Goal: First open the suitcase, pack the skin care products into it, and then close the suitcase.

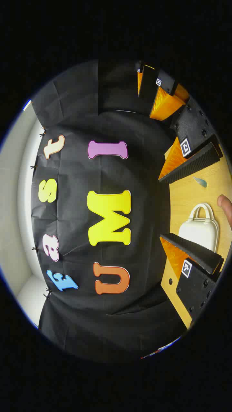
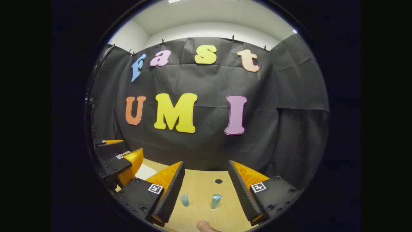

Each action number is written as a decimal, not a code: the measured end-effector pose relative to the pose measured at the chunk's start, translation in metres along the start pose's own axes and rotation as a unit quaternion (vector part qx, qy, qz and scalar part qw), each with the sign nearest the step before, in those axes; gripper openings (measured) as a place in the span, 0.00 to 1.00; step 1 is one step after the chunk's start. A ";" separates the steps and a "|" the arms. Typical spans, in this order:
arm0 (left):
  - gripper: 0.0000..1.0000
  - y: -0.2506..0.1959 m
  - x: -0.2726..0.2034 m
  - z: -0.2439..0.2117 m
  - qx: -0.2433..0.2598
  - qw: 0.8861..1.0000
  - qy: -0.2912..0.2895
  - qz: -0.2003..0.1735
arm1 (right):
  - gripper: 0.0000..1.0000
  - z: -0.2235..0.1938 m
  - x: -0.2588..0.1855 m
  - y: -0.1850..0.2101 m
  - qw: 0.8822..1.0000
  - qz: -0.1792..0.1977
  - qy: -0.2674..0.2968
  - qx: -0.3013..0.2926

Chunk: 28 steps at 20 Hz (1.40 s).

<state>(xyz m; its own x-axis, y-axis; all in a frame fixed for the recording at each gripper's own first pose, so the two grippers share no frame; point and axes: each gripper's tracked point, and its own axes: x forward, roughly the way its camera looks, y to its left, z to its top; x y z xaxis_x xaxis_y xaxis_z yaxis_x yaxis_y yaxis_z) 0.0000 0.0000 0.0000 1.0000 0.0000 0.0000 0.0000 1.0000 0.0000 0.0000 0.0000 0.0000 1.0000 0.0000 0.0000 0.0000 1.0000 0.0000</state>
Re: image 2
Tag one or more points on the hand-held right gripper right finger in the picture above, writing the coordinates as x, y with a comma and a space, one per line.
243, 196

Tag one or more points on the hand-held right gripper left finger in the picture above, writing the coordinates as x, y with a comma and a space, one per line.
172, 196

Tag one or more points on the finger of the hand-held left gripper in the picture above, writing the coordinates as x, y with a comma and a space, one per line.
109, 149
117, 165

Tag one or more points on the white and blue cream tube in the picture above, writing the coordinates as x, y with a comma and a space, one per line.
184, 200

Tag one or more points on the blue glass lotion bottle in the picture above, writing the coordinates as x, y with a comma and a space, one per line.
216, 200

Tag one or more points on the black backdrop cloth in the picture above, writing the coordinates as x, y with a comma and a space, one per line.
206, 148

